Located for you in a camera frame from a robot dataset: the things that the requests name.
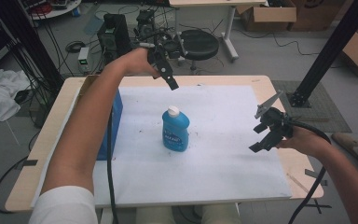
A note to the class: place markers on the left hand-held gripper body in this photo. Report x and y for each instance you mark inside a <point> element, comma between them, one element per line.
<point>158,57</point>

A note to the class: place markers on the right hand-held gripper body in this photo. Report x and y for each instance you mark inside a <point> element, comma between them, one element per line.
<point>276,123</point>

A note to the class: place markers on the blue bottle with white cap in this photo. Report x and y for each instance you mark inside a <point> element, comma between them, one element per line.
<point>175,133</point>

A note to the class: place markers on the blue cardboard box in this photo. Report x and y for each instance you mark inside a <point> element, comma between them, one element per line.
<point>117,115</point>

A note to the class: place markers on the person's left hand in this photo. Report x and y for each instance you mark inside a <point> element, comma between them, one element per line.
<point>135,62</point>

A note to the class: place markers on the person's right hand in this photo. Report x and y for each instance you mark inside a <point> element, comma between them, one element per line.
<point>307,141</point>

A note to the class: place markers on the open computer case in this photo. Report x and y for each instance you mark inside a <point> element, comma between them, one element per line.
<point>145,21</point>

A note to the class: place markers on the black round stool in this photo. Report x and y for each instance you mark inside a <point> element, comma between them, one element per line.
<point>200,45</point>

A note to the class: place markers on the black computer tower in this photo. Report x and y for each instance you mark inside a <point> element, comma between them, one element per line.
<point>116,34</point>

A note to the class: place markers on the white table mat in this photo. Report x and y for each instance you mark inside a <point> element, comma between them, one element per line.
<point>217,149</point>

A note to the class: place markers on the grey floor mat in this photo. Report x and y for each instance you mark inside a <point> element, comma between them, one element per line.
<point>323,109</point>

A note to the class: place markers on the grey tape strip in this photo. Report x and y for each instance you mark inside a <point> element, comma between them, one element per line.
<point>315,174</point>

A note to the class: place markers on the beige shoe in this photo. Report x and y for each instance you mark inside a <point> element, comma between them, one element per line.
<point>346,143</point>

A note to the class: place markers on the small white power supply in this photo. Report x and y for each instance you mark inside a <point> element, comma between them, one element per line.
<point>83,59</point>

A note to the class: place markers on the white-legged wooden table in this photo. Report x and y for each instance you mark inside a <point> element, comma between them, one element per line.
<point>230,31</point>

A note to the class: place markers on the black tape cross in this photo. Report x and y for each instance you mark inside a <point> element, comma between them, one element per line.
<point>318,206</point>

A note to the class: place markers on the black metal stand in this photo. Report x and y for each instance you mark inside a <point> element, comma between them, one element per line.
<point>332,53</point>

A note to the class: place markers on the open cardboard box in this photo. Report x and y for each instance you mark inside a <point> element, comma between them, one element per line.
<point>267,15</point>

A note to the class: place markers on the round white table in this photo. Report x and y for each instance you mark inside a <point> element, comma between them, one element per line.
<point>59,11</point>

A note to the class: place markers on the large cardboard box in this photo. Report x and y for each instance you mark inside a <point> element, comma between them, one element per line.
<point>317,12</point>

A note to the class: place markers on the dark equipment rack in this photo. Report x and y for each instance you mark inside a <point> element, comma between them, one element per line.
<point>34,46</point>

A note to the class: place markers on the white table leg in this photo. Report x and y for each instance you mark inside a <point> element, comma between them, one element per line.
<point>106,216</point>

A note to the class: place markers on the white cloth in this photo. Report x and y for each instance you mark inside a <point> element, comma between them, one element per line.
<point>0,93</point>

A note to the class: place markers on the black tape strip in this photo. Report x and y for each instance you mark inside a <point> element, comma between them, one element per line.
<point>29,162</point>

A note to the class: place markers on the white sleeve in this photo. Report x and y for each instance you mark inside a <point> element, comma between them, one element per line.
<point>62,207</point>

